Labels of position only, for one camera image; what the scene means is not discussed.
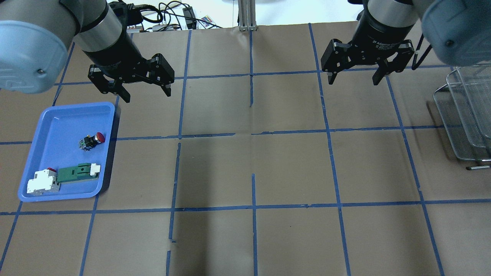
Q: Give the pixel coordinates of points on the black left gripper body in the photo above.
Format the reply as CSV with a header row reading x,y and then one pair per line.
x,y
116,53

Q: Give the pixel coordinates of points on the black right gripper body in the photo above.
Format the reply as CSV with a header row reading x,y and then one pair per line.
x,y
379,35

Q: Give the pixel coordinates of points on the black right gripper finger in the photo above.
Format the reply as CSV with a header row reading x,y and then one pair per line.
x,y
384,68
331,77

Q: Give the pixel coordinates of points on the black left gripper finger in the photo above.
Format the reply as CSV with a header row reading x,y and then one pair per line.
x,y
122,92
166,89

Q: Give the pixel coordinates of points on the red emergency stop button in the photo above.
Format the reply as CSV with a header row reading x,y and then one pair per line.
x,y
89,142

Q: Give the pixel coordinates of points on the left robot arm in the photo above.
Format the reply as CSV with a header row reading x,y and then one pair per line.
x,y
36,36

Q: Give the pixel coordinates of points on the metal mesh shelf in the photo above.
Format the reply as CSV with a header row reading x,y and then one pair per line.
x,y
464,105

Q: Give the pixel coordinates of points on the blue plastic tray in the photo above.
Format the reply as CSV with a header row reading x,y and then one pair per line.
x,y
56,145

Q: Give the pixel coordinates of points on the green terminal block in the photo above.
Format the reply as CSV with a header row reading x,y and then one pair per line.
x,y
81,172

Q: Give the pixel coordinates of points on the white circuit breaker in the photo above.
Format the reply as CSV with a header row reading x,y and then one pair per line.
x,y
42,182

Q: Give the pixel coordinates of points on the aluminium frame post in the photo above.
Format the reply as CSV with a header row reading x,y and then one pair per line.
x,y
247,15

